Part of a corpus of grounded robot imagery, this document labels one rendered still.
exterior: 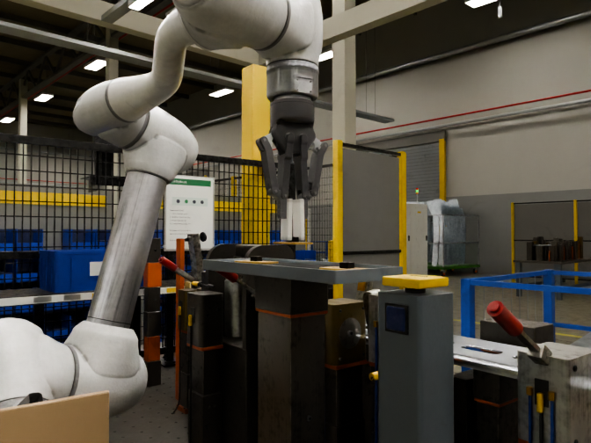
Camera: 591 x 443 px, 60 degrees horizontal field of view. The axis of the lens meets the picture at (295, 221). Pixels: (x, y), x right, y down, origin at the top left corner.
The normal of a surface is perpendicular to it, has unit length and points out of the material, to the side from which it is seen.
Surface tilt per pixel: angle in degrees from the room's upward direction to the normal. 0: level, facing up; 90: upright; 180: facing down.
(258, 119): 90
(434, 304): 90
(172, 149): 96
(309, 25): 94
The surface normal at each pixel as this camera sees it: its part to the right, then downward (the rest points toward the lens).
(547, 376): -0.79, -0.01
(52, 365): 0.76, -0.60
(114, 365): 0.78, -0.07
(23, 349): 0.54, -0.74
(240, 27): 0.40, 0.85
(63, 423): 0.58, -0.02
